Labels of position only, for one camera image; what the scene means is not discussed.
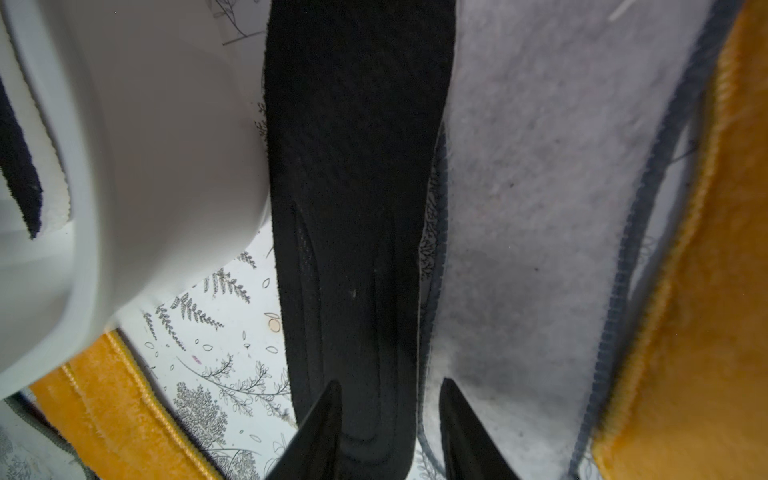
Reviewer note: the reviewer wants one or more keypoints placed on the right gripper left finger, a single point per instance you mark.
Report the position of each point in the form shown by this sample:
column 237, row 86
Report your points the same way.
column 313, row 453

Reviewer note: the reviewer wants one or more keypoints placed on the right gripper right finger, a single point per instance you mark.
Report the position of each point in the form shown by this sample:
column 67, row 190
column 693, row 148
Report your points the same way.
column 469, row 452

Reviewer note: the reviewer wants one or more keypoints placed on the black insole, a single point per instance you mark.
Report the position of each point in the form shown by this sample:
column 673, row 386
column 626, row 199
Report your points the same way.
column 18, row 170
column 355, row 93

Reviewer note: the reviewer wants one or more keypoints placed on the white plastic storage box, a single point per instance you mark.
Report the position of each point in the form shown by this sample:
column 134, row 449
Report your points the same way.
column 153, row 174

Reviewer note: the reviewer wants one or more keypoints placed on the orange insole centre right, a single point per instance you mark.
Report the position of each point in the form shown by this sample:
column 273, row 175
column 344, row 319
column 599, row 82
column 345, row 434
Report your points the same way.
column 103, row 405

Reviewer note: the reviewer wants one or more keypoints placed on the orange insole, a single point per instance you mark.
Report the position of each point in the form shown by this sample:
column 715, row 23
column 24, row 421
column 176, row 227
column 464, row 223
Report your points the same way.
column 31, row 449
column 691, row 398
column 103, row 405

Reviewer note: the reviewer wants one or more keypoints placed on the orange insole far right inner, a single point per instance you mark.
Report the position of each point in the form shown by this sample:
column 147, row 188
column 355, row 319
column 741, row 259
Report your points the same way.
column 691, row 398

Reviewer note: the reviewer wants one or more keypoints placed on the orange insole centre left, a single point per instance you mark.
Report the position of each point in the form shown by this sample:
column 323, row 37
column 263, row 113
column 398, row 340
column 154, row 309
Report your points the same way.
column 31, row 449

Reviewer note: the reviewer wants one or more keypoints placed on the grey felt insole right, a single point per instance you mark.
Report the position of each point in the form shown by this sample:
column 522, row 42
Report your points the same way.
column 562, row 119

